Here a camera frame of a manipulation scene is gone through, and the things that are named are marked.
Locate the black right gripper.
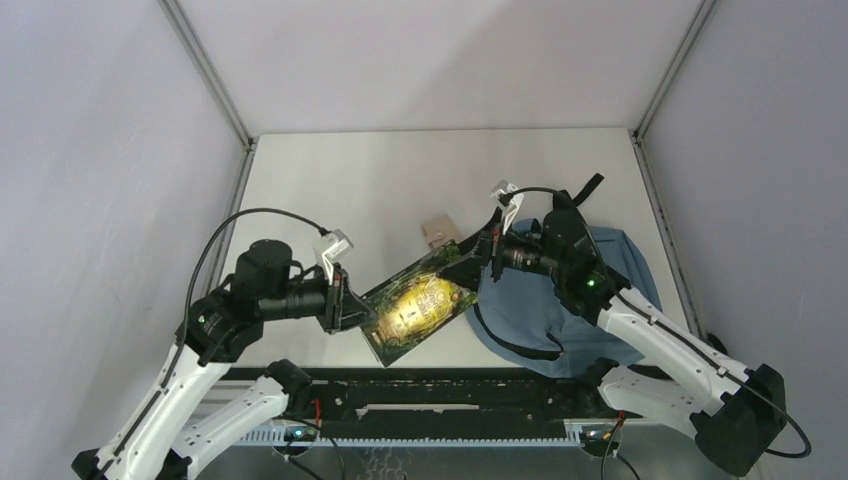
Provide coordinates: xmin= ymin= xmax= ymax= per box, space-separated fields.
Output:
xmin=437 ymin=205 xmax=567 ymax=293

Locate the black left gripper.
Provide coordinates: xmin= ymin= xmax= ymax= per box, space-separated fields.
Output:
xmin=260 ymin=259 xmax=379 ymax=333

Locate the beige snap wallet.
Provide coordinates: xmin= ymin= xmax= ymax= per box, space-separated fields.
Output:
xmin=421 ymin=214 xmax=461 ymax=250

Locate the dark green book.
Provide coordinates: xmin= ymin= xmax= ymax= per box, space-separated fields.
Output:
xmin=361 ymin=240 xmax=477 ymax=367

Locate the blue student backpack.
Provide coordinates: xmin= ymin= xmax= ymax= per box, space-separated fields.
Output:
xmin=468 ymin=226 xmax=663 ymax=378

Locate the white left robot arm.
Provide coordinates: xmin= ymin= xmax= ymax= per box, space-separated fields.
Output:
xmin=72 ymin=230 xmax=376 ymax=479

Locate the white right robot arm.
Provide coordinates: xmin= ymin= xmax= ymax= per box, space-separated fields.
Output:
xmin=438 ymin=182 xmax=797 ymax=477

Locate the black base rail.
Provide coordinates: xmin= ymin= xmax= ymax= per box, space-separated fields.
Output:
xmin=218 ymin=365 xmax=670 ymax=440

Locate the aluminium frame front rail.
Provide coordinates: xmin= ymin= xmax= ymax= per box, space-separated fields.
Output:
xmin=148 ymin=377 xmax=753 ymax=448

